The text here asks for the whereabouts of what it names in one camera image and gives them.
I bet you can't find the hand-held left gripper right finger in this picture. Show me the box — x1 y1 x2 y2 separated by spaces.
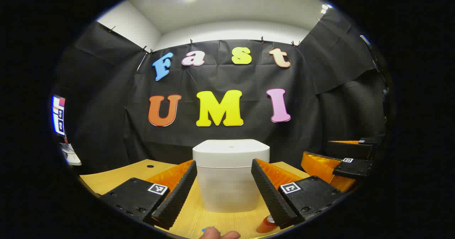
251 158 345 230

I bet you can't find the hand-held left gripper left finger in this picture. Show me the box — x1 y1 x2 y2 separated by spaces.
101 160 198 230

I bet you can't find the red pop can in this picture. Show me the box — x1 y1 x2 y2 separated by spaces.
256 215 277 233

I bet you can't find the white desktop garbage bin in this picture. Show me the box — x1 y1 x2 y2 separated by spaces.
192 139 270 213

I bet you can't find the white device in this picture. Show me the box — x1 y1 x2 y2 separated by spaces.
59 143 82 167

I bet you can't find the thin white strip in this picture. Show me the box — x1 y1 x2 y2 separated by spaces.
137 52 148 72

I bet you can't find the computer screen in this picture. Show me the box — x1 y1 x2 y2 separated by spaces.
52 95 66 136

